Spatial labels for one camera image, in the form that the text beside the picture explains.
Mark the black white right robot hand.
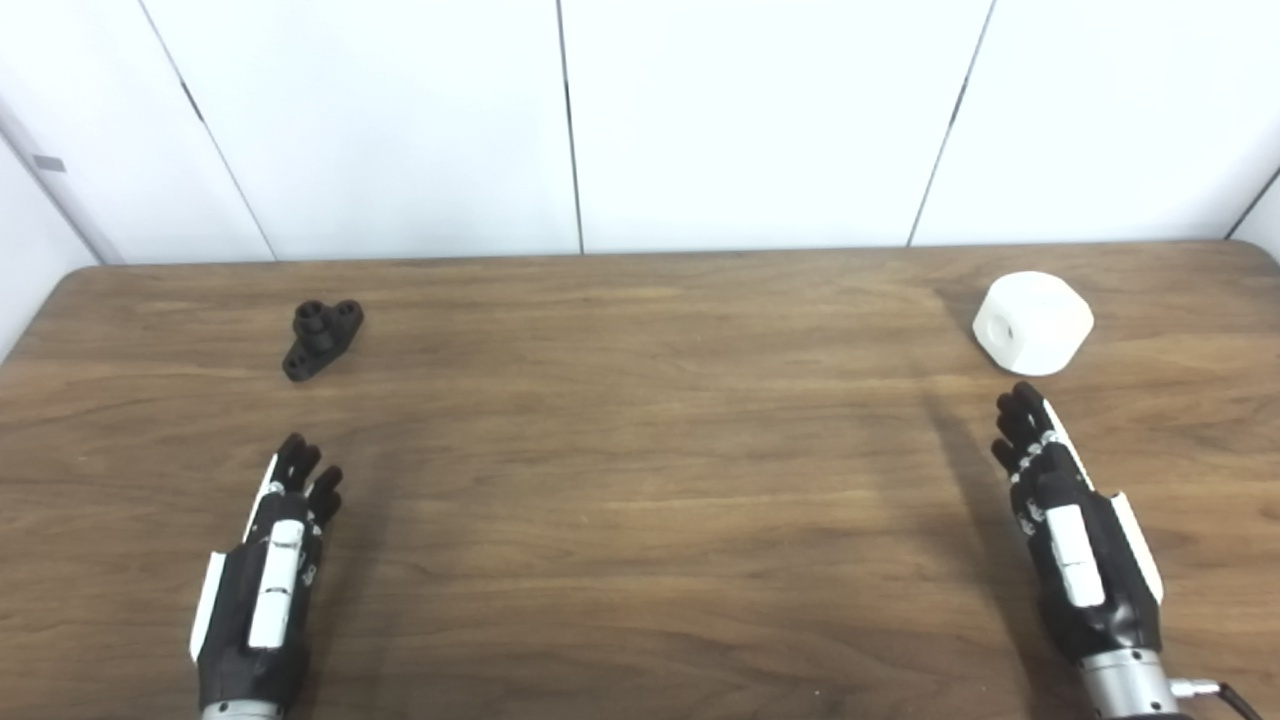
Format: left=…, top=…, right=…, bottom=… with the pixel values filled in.
left=990, top=381, right=1166, bottom=663

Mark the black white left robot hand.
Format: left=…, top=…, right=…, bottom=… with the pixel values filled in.
left=190, top=432, right=344, bottom=713

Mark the black flanged holder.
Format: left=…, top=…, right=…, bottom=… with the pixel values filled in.
left=281, top=299, right=365, bottom=383

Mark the round white plastic piece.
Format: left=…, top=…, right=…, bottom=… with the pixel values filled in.
left=972, top=271, right=1095, bottom=378

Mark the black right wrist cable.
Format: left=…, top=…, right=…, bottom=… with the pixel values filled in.
left=1170, top=678, right=1264, bottom=720

